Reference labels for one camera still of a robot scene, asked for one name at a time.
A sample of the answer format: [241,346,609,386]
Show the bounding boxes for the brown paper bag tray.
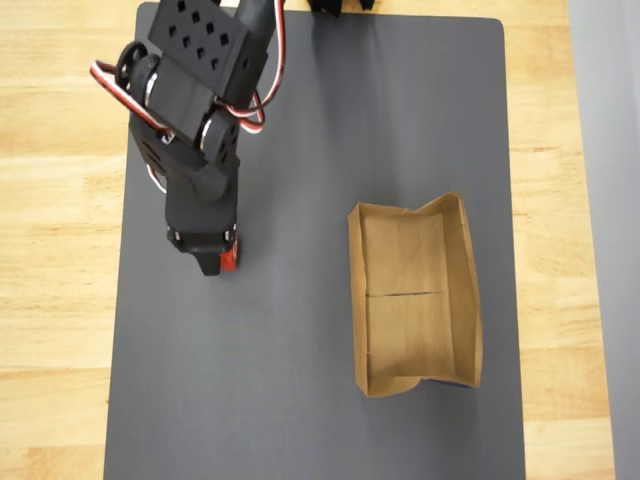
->
[347,192,484,400]

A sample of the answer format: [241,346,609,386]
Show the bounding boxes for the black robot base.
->
[306,0,380,17]

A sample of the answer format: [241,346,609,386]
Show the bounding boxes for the grey mat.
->
[102,2,527,480]

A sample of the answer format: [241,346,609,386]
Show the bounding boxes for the red white black servo cable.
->
[89,59,177,195]
[213,0,290,137]

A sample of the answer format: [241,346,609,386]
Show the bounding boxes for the red cube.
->
[219,238,243,275]

